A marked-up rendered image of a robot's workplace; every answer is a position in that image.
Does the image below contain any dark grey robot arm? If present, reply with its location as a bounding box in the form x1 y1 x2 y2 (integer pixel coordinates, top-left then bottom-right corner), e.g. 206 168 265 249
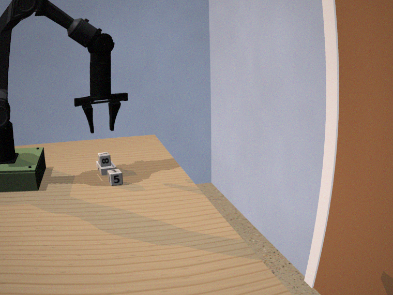
0 0 115 164

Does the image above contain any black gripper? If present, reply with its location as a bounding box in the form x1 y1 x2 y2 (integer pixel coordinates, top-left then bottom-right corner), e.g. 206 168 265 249
74 78 128 133

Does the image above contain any white digit cube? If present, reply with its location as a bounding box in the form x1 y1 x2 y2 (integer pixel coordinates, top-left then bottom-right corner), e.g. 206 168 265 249
108 169 123 186
98 152 111 167

